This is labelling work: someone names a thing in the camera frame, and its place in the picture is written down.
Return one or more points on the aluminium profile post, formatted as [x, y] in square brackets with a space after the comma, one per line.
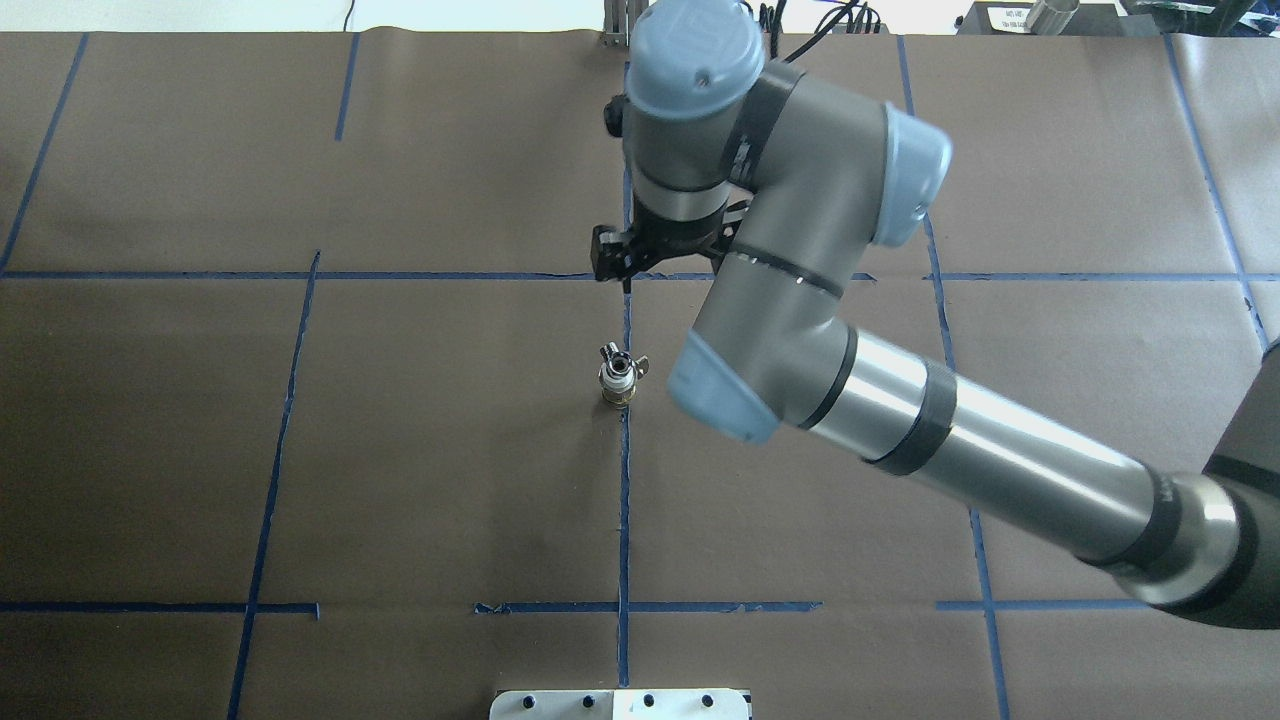
[619, 19]

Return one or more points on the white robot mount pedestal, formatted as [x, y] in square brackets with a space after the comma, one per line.
[623, 703]

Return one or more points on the silver metal cylinder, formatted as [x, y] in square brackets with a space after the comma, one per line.
[1050, 17]

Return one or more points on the black power strip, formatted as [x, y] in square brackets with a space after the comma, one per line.
[808, 17]

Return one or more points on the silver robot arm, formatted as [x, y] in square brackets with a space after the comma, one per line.
[783, 182]

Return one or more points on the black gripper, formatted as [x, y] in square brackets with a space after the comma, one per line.
[668, 243]

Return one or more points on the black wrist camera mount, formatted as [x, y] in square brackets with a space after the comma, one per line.
[614, 114]

